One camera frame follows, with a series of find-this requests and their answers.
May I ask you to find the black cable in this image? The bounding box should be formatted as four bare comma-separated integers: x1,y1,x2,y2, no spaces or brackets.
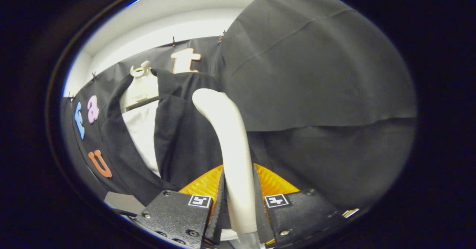
112,208,139,217

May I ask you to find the black backdrop cloth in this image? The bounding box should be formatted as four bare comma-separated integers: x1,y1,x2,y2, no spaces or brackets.
61,0,418,212

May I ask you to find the grey drawer cabinet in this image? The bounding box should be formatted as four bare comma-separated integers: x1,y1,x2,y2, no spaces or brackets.
104,191,146,214

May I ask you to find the white garment steamer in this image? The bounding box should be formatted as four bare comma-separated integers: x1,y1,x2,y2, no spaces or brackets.
192,88,261,249

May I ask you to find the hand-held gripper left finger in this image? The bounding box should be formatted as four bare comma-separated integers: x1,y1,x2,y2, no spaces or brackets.
134,164,226,249

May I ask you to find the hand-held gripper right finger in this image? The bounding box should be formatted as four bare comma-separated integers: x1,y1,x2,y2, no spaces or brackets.
254,164,348,249

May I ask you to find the white mannequin torso with stand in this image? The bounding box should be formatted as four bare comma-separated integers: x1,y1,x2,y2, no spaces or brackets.
119,60,161,177

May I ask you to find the black jacket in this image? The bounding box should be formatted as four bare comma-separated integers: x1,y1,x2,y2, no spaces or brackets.
100,69,261,207

